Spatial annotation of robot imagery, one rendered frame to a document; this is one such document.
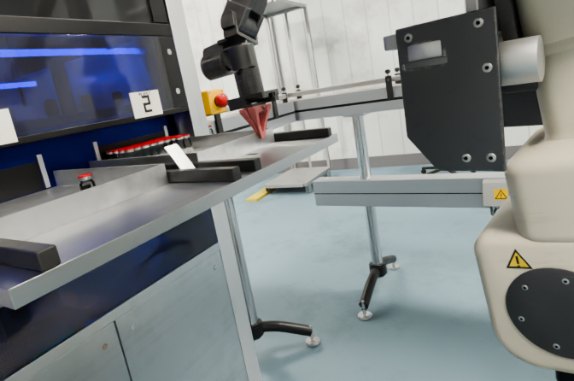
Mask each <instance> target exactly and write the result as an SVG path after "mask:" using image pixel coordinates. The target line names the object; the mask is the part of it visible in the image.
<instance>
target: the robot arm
mask: <svg viewBox="0 0 574 381"><path fill-rule="evenodd" d="M266 7H267V0H231V1H230V0H227V1H226V4H225V8H224V10H223V13H222V16H221V18H220V26H221V28H222V30H223V33H224V38H223V39H221V40H218V41H217V43H216V44H213V45H210V46H208V47H207V48H205V49H204V50H203V52H202V59H201V62H200V66H201V70H202V73H203V75H204V76H205V78H206V79H208V80H215V79H220V78H223V77H226V76H229V75H233V74H234V77H235V80H236V85H237V91H238V95H239V97H237V98H233V99H230V100H226V101H227V105H228V106H229V109H230V111H234V110H238V109H241V110H238V111H239V114H240V115H241V116H242V117H243V118H244V119H245V120H246V121H247V122H248V123H249V124H250V125H251V126H252V128H253V129H254V131H255V133H256V134H257V136H258V137H259V138H260V139H262V138H265V137H266V130H267V120H268V116H269V113H270V109H271V106H272V105H271V102H274V101H277V100H279V97H278V95H279V93H278V89H273V90H269V91H264V87H263V83H262V79H261V73H260V69H259V65H258V61H257V58H256V53H255V47H254V46H255V45H257V44H258V32H259V31H260V28H261V24H262V22H263V20H264V17H263V14H264V12H265V9H266ZM256 102H257V103H256ZM251 103H253V104H251ZM242 108H243V109H242Z"/></svg>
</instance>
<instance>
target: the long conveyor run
mask: <svg viewBox="0 0 574 381"><path fill-rule="evenodd" d="M399 70H400V69H399V68H398V67H396V68H395V71H396V73H395V76H391V75H389V73H390V70H389V69H386V70H385V73H387V76H385V77H384V78H378V79H369V80H363V81H358V82H353V83H347V84H341V85H332V86H326V87H321V88H316V89H311V90H305V91H301V90H299V88H300V86H299V85H296V88H297V90H296V91H295V92H290V93H287V92H284V91H285V90H286V89H285V88H284V87H283V88H282V89H281V91H282V92H283V93H282V94H279V95H283V94H286V98H285V99H283V101H282V102H277V105H278V104H281V103H287V102H292V101H293V103H294V107H295V112H296V121H299V120H313V119H321V118H328V117H336V116H344V115H351V114H364V113H372V112H380V111H387V110H395V109H402V108H404V106H403V98H402V90H401V76H400V74H399V73H398V71H399ZM392 81H395V85H392ZM381 83H385V84H386V85H385V86H379V87H373V88H367V89H362V90H356V91H345V92H339V93H334V94H328V95H322V96H316V97H305V98H302V96H304V95H310V94H315V93H320V92H327V91H337V90H342V89H348V88H354V87H360V86H365V85H375V84H381ZM288 97H297V99H294V100H289V101H288Z"/></svg>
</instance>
